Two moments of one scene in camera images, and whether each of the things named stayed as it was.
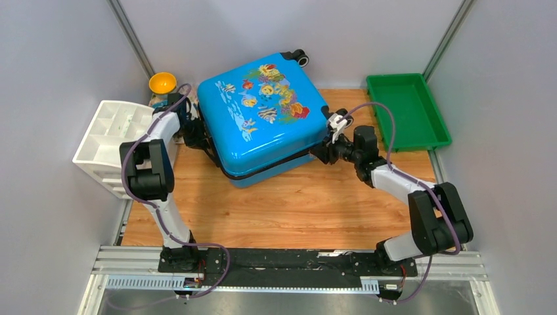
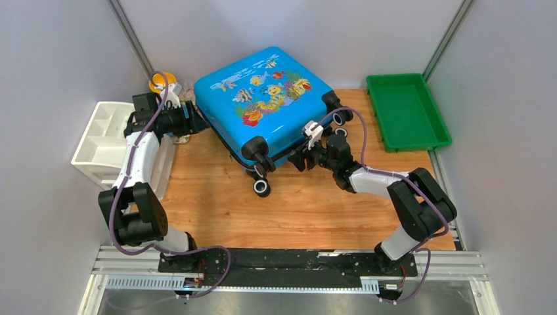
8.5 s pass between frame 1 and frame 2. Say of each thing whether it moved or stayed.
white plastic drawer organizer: stayed
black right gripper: moved
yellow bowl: stayed
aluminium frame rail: stayed
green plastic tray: stayed
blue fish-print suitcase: moved
